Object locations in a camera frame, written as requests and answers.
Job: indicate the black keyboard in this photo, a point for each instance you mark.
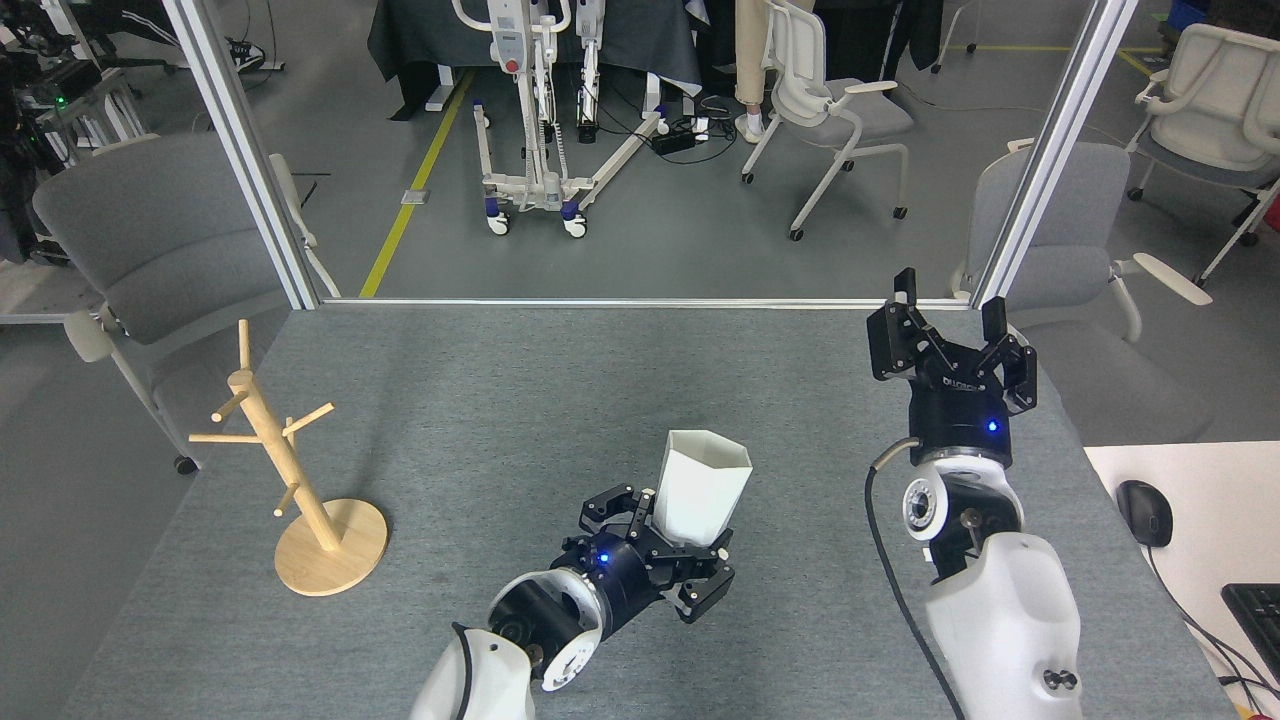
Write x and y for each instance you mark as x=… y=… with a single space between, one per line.
x=1258 y=615

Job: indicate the table with black cloth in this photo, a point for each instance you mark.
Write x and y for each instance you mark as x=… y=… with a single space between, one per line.
x=430 y=35

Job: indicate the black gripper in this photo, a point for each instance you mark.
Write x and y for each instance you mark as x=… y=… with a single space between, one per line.
x=620 y=580
x=960 y=420

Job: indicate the white wheeled stand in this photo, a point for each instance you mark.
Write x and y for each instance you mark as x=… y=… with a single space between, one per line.
x=545 y=185

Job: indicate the black computer mouse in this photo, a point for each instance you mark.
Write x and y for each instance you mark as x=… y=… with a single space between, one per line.
x=1145 y=512

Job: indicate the silver frame post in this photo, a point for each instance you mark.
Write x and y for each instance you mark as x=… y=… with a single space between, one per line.
x=240 y=140
x=1050 y=150

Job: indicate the wooden cup rack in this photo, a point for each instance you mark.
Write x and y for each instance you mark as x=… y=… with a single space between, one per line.
x=320 y=565

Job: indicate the white office chair grey seat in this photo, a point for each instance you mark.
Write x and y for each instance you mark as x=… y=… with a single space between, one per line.
x=860 y=120
x=1215 y=110

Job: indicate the silver table edge rail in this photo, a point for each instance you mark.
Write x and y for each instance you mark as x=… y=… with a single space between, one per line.
x=650 y=303

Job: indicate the white side table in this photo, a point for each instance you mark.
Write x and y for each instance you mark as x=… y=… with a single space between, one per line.
x=1220 y=500

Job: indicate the grey upholstered chair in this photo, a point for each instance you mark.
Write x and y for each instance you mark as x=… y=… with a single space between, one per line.
x=150 y=240
x=1065 y=230

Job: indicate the person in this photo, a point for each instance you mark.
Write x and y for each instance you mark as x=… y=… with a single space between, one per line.
x=750 y=60

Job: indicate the white faceted cup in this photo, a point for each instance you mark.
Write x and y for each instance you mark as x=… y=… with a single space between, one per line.
x=700 y=495

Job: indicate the black equipment rack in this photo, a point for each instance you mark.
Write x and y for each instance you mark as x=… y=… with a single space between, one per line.
x=45 y=90

